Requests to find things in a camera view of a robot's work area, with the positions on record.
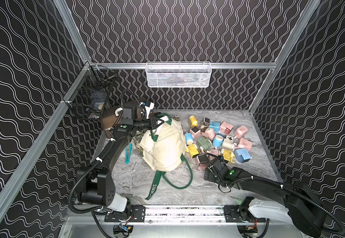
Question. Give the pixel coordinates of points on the teal utility knife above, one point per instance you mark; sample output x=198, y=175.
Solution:
x=128, y=153

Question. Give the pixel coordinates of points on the dusty pink square sharpener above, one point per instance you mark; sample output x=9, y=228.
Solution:
x=201, y=162

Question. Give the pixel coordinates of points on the pink sharpener black face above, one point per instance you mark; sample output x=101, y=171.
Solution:
x=196, y=132

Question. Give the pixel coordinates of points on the blue round dial sharpener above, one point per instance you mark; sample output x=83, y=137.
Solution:
x=189, y=138

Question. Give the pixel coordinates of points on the light blue round sharpener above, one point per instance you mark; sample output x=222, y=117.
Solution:
x=218, y=140

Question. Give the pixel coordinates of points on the mauve pink crank sharpener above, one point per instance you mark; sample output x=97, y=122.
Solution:
x=215, y=152

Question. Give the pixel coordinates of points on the green grey sharpener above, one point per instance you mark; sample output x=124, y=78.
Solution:
x=203, y=144

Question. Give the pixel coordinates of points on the blue pencil sharpener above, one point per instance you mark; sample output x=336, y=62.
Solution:
x=215, y=126

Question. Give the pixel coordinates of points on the pink rounded pencil sharpener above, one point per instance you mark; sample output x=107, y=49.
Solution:
x=240, y=132

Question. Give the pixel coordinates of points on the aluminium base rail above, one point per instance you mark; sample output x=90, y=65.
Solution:
x=207, y=214

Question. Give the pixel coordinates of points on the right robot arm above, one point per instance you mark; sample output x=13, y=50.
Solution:
x=295, y=203

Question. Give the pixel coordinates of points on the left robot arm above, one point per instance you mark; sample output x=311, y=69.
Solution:
x=94, y=191

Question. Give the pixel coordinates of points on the light blue box sharpener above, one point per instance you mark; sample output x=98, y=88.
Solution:
x=242, y=155

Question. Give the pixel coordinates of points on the cream tote bag green handles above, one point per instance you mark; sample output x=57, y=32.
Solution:
x=164, y=150

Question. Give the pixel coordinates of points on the pink box pencil sharpener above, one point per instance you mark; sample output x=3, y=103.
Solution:
x=226, y=128

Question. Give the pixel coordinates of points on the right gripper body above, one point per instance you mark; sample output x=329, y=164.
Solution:
x=209, y=177

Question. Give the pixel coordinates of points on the cream panda pencil sharpener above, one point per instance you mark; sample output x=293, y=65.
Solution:
x=228, y=143

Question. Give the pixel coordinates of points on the white wire basket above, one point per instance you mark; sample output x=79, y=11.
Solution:
x=178, y=74

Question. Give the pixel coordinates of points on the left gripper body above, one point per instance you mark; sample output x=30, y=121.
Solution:
x=152, y=123

